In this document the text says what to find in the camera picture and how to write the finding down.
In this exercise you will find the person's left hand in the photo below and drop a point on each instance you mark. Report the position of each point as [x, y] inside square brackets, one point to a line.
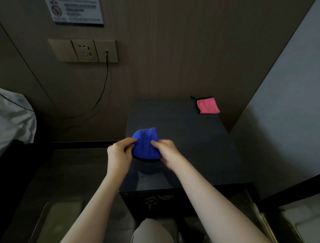
[118, 157]

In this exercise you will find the person's right hand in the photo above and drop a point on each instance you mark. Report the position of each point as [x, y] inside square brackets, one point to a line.
[170, 154]

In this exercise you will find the blue cloth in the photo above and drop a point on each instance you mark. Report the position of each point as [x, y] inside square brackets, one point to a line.
[146, 145]

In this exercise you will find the pink cloth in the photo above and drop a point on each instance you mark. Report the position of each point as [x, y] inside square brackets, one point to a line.
[208, 106]

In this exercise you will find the person's right forearm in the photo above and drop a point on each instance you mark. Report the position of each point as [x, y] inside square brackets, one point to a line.
[215, 205]

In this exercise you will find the person's left forearm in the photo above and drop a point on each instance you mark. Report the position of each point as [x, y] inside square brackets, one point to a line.
[95, 210]

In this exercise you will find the person's beige trousers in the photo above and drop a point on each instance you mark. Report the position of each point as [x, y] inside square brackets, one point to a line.
[152, 232]

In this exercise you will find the black table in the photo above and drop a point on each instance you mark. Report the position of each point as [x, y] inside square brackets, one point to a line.
[200, 145]

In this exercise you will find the clear plastic tray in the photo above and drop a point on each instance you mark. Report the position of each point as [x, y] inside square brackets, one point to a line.
[57, 222]

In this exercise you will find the white bedding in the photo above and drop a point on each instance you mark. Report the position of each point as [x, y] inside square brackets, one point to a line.
[15, 120]

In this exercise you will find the black skirting board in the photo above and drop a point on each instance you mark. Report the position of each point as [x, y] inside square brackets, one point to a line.
[290, 194]

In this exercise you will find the beige wall port plate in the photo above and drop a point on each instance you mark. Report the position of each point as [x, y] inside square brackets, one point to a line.
[112, 50]

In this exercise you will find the gold metal frame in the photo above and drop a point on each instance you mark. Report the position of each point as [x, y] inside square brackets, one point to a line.
[262, 222]

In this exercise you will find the beige blank wall plate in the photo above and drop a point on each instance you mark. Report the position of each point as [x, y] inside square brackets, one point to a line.
[60, 50]

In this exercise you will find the white wall notice sign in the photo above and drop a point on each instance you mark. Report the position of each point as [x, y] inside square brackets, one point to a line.
[75, 12]

